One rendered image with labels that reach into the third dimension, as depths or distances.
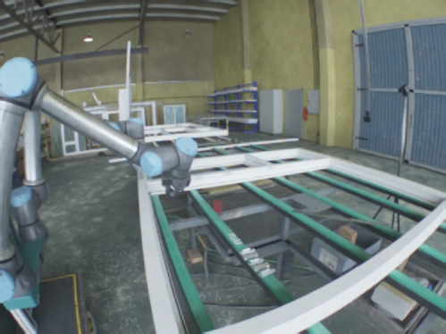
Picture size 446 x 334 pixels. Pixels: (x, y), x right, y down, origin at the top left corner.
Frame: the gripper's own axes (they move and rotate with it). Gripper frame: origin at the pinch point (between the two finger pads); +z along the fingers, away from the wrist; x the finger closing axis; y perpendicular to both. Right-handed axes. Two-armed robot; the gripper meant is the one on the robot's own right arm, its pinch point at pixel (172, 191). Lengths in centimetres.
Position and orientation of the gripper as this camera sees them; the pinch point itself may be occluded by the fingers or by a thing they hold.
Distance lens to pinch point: 114.3
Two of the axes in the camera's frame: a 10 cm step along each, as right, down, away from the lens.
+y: -1.9, -7.7, 6.1
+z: -3.4, 6.3, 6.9
